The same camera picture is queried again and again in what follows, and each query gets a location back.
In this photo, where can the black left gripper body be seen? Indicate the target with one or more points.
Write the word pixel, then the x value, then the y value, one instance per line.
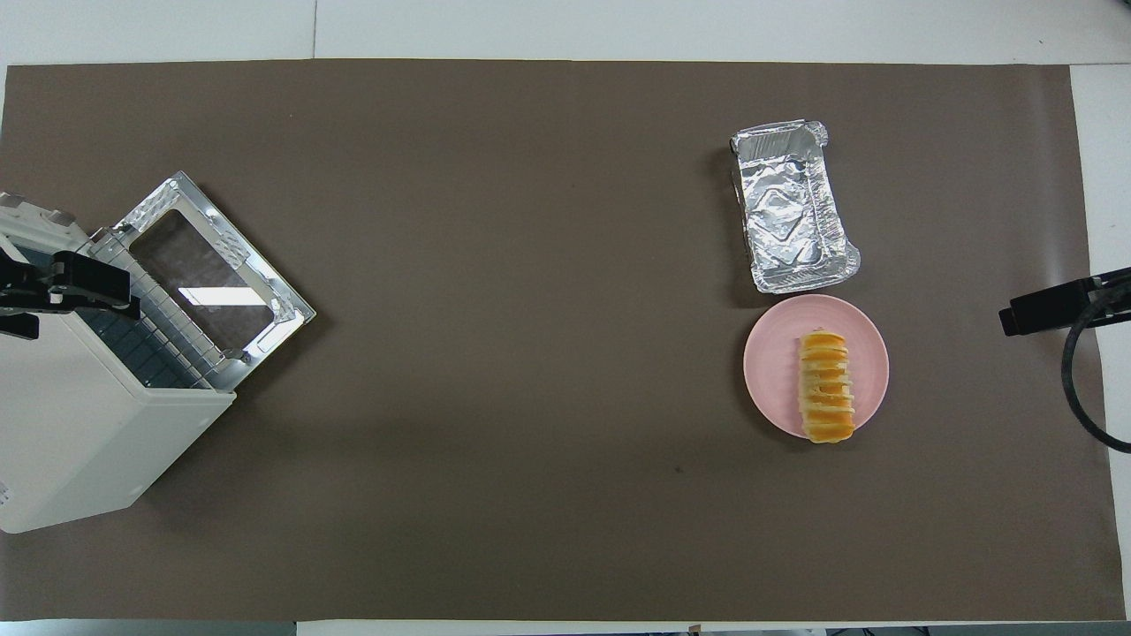
pixel 84 278

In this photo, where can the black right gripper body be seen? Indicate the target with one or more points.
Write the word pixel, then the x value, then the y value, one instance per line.
pixel 1051 309

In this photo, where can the striped yellow bread loaf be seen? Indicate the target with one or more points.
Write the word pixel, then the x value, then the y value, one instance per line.
pixel 826 389

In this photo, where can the aluminium foil tray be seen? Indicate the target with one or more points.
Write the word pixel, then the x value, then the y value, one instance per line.
pixel 786 212

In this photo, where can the metal oven rack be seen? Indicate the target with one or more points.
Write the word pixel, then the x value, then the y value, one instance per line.
pixel 163 311

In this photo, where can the glass oven door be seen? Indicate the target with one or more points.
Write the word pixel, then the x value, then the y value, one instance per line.
pixel 212 265

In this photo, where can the white toaster oven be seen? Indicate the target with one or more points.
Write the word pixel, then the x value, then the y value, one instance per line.
pixel 79 424

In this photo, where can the pink round plate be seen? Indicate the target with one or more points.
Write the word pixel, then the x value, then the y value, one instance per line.
pixel 769 371

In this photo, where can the brown table mat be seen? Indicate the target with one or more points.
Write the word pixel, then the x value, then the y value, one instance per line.
pixel 530 353

